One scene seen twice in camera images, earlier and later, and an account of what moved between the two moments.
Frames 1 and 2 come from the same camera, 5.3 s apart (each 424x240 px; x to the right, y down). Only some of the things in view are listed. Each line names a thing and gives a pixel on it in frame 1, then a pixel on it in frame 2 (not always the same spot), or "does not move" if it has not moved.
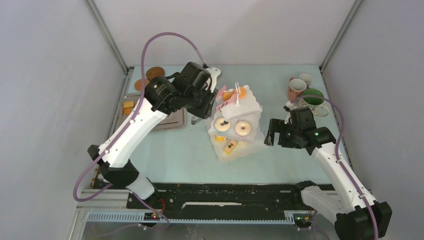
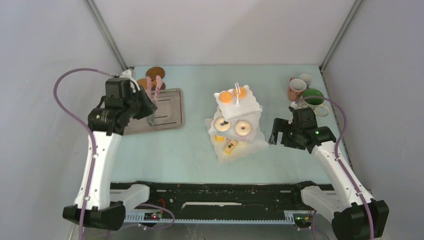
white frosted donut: x=242 y=128 does not move
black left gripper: x=206 y=110 to x=149 y=106
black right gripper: x=277 y=125 does not move
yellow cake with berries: x=230 y=147 does not move
